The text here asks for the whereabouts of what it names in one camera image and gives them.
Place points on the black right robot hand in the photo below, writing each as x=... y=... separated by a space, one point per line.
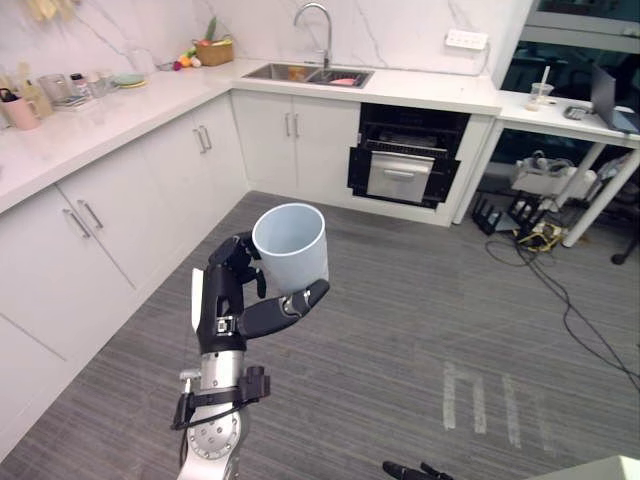
x=415 y=471

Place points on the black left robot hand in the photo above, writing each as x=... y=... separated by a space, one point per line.
x=225 y=305

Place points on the pale blue cup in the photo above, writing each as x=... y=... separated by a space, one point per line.
x=292 y=245

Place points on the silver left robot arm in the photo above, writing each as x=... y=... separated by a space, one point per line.
x=215 y=415

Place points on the white cabinet door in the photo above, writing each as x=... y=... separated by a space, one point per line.
x=55 y=270
x=325 y=147
x=262 y=140
x=25 y=390
x=220 y=145
x=165 y=190

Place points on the black built-in dishwasher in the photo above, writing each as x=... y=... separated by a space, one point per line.
x=405 y=155

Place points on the orange item in sink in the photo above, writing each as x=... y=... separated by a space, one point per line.
x=297 y=73

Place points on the stainless steel double sink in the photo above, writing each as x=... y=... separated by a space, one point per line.
x=308 y=75

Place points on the pink item in sink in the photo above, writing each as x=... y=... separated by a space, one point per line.
x=342 y=80

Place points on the clear plastic drink cup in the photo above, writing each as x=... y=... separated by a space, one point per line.
x=540 y=95

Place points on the green plate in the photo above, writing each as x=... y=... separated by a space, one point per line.
x=128 y=80

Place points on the toy fruit pile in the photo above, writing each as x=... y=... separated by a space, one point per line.
x=186 y=60

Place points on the woven basket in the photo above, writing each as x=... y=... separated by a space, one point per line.
x=214 y=52

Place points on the dark-capped bottle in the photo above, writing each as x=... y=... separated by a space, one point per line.
x=77 y=85

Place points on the clear glass jar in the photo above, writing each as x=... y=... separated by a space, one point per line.
x=52 y=89

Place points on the pink mug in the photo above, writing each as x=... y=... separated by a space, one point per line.
x=21 y=114

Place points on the chrome gooseneck faucet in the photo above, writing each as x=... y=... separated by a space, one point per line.
x=320 y=30

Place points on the white equipment box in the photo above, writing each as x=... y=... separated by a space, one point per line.
x=545 y=177

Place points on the white power strip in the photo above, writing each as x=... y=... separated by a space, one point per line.
x=466 y=39

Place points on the white desk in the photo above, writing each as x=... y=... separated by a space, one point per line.
x=570 y=125

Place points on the small dark desk device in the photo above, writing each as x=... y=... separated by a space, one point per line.
x=576 y=112

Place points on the dark laptop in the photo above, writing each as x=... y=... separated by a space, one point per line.
x=610 y=100

